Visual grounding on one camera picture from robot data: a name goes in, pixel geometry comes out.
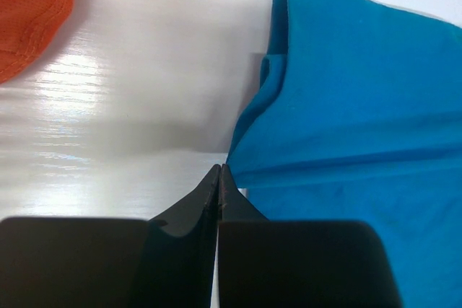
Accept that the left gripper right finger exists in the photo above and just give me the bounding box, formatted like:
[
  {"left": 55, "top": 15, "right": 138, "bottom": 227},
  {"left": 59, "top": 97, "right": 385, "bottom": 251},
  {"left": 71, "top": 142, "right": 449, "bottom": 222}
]
[{"left": 218, "top": 164, "right": 268, "bottom": 307}]

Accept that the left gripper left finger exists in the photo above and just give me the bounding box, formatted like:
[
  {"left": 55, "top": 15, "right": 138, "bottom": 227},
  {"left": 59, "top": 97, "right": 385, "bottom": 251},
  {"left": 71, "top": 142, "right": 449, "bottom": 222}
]
[{"left": 149, "top": 164, "right": 220, "bottom": 307}]

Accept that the blue t shirt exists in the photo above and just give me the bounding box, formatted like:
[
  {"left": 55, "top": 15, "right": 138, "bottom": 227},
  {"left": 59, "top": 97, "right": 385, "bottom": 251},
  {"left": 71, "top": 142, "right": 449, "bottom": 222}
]
[{"left": 227, "top": 0, "right": 461, "bottom": 307}]

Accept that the orange t shirt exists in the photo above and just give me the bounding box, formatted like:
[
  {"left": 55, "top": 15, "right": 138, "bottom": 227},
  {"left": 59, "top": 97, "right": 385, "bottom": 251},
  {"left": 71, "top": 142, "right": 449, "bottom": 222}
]
[{"left": 1, "top": 0, "right": 74, "bottom": 83}]

